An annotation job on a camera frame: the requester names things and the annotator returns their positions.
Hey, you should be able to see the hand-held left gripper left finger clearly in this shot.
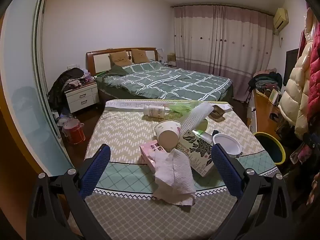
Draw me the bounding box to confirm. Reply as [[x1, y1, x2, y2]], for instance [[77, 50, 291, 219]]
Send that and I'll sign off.
[[26, 144, 112, 240]]

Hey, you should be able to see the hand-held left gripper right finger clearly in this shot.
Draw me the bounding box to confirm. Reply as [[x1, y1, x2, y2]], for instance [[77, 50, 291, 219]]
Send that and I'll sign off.
[[211, 143, 294, 240]]

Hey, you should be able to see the white plastic bowl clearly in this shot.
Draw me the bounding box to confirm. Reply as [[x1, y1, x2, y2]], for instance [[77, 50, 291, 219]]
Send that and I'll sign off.
[[212, 133, 243, 158]]

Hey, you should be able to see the yellow-rimmed trash bin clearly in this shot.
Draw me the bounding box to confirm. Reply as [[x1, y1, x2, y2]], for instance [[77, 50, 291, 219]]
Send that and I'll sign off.
[[253, 132, 286, 165]]

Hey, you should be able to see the white paper towel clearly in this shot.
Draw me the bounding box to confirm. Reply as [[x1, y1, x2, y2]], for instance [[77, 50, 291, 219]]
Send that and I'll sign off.
[[150, 149, 197, 207]]

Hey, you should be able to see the white pill bottle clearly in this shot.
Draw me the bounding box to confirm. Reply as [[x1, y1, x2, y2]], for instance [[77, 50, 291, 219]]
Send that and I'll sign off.
[[143, 105, 171, 118]]

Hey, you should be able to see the leaf-print carton box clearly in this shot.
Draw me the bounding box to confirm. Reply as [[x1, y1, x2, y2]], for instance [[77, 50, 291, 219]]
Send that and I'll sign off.
[[175, 129, 219, 177]]

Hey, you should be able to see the red bucket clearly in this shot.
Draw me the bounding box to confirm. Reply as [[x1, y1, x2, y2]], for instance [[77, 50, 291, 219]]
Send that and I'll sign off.
[[62, 119, 85, 145]]

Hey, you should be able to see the pink tissue pack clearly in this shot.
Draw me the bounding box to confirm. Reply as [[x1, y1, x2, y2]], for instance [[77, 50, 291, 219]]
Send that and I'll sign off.
[[139, 140, 163, 172]]

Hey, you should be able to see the small brown tray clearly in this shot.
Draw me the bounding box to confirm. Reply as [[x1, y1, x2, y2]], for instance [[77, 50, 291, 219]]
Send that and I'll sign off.
[[209, 106, 225, 122]]

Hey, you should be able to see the white foam net sleeve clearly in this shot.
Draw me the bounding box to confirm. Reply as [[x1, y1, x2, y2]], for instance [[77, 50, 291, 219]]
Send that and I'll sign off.
[[180, 102, 213, 137]]

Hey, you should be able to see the wooden desk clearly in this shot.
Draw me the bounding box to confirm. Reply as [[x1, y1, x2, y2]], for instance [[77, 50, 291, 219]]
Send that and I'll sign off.
[[251, 89, 284, 135]]

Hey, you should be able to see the floral paper cup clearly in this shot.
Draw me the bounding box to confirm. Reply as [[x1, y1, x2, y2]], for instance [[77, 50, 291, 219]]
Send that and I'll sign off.
[[154, 120, 182, 153]]

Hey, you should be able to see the white nightstand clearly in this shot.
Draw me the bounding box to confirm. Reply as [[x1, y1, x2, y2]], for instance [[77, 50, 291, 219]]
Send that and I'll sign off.
[[64, 81, 100, 114]]

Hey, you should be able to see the green plastic bag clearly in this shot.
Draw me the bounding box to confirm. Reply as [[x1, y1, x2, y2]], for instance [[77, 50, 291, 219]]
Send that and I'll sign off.
[[165, 102, 200, 114]]

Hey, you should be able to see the green booklet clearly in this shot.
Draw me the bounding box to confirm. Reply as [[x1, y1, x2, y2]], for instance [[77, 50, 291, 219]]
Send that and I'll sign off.
[[269, 89, 280, 103]]

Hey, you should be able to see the dark clothes pile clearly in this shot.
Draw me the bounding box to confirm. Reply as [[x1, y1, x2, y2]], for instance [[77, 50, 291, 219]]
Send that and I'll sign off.
[[48, 68, 97, 110]]

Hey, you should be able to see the folded clothes pile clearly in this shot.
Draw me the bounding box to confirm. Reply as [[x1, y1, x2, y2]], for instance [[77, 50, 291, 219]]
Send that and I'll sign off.
[[248, 69, 283, 97]]

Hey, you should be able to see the frosted glass sliding door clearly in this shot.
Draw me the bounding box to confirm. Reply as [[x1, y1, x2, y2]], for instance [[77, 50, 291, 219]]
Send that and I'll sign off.
[[0, 0, 75, 178]]

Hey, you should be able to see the dark green cloth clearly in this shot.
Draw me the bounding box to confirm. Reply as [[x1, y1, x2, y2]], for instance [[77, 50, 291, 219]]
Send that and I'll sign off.
[[109, 65, 128, 76]]

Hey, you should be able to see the green checked duvet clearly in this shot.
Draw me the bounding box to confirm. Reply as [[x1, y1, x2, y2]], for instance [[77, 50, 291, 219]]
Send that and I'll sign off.
[[102, 60, 232, 100]]

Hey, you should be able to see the cream puffer jacket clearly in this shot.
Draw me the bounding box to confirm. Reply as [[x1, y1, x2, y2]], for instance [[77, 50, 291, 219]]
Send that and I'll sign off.
[[278, 29, 314, 140]]

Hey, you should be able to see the wooden bed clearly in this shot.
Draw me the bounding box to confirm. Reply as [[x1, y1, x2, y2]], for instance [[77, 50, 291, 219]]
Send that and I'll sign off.
[[86, 47, 234, 102]]

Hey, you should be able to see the brown pillow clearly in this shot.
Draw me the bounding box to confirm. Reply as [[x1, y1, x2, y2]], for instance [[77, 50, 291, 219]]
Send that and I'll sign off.
[[131, 49, 150, 64], [108, 51, 132, 67]]

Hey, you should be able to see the red puffer jacket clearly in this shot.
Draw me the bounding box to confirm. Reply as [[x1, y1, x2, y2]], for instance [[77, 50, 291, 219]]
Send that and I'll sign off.
[[299, 7, 320, 130]]

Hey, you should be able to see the black television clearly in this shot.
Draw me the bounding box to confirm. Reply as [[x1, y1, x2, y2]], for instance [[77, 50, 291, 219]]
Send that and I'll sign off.
[[282, 48, 300, 87]]

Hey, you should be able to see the pink beige curtain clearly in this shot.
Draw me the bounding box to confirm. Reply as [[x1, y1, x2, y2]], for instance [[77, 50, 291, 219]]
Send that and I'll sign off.
[[171, 4, 275, 102]]

